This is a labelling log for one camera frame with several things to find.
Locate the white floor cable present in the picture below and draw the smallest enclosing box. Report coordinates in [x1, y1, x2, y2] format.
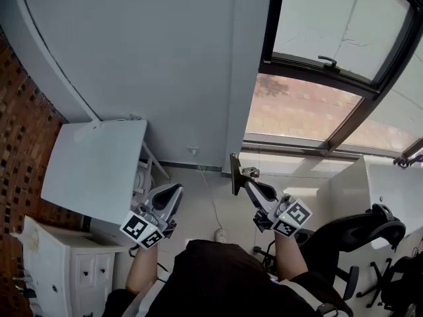
[196, 163, 225, 230]

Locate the person's black clothing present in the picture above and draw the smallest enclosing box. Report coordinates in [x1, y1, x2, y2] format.
[104, 238, 355, 317]

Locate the black office chair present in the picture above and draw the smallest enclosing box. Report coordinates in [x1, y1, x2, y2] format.
[254, 203, 407, 302]
[356, 254, 423, 314]

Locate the person's left forearm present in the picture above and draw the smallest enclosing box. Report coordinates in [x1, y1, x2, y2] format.
[124, 242, 166, 297]

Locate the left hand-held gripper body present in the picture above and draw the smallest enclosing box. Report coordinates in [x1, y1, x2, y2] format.
[119, 183, 184, 251]

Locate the white desk with partition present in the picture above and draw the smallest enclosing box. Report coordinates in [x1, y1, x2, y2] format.
[316, 155, 423, 244]

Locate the dark window frame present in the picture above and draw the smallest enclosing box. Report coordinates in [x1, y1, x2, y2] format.
[259, 0, 423, 155]

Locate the person's right forearm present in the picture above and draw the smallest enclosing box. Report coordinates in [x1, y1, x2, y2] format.
[274, 230, 310, 282]

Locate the white cabinet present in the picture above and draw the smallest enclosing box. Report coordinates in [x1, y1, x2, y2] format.
[11, 215, 133, 317]

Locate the white table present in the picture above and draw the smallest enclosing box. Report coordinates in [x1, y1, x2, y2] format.
[40, 119, 173, 226]

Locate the black window handle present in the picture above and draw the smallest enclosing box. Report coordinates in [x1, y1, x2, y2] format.
[317, 55, 338, 69]

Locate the dark object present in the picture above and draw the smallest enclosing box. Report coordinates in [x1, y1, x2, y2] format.
[229, 153, 245, 197]

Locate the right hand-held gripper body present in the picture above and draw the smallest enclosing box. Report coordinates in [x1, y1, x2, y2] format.
[245, 180, 313, 238]

